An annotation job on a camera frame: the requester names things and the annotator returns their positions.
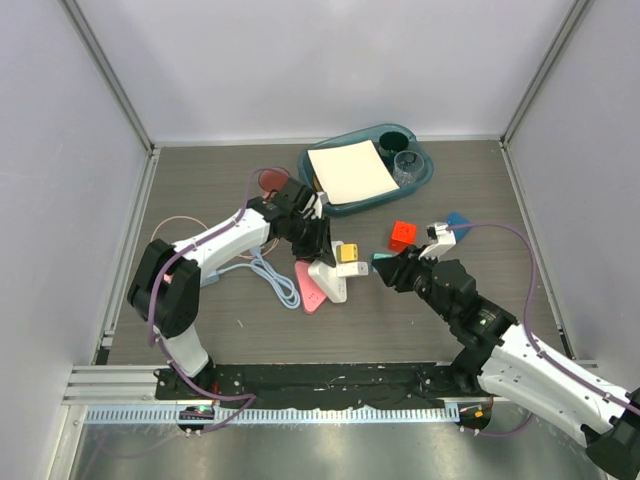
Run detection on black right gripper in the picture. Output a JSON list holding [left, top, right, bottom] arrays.
[[374, 244, 455, 321]]

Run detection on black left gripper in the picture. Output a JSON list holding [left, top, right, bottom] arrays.
[[285, 213, 335, 267]]

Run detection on teal plug adapter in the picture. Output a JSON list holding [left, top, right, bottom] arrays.
[[370, 252, 394, 272]]

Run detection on yellow plug adapter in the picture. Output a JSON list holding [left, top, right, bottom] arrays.
[[335, 243, 359, 263]]

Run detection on red cube socket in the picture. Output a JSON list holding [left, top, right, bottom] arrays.
[[388, 221, 418, 253]]

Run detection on white plug adapter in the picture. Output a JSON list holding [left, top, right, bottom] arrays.
[[336, 261, 369, 278]]

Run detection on white triangular power strip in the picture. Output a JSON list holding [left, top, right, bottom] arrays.
[[308, 260, 348, 304]]

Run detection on pink triangular power strip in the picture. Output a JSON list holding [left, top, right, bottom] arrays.
[[294, 261, 327, 314]]

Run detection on blue cube socket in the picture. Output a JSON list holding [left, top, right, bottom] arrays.
[[445, 212, 472, 243]]

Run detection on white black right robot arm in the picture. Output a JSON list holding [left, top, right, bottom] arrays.
[[372, 247, 639, 479]]

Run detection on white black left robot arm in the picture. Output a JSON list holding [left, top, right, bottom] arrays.
[[126, 178, 336, 399]]

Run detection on teal plastic tray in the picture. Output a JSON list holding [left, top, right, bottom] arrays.
[[297, 123, 434, 217]]

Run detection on white paper sheet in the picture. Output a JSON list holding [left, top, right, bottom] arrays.
[[307, 140, 399, 205]]

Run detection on clear glass cup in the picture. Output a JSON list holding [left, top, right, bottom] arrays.
[[392, 150, 425, 188]]

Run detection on light blue power strip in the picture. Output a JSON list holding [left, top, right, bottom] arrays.
[[200, 271, 219, 288]]

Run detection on dark green cup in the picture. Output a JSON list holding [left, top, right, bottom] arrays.
[[378, 131, 409, 158]]

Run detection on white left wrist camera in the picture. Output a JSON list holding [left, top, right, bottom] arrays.
[[303, 191, 328, 219]]

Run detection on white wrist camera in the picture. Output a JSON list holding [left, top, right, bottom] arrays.
[[303, 191, 328, 219], [419, 222, 457, 259]]

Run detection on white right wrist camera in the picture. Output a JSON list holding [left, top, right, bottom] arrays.
[[419, 222, 457, 259]]

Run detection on light blue power cord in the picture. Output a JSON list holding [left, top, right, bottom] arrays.
[[217, 249, 301, 310]]

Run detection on pink charging cable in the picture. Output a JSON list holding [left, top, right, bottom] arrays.
[[151, 215, 281, 260]]

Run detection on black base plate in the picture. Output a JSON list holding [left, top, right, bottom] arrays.
[[154, 360, 496, 412]]

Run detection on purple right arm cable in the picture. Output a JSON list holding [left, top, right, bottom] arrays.
[[447, 222, 640, 439]]

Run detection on perforated cable duct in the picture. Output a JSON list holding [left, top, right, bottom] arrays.
[[85, 403, 459, 425]]

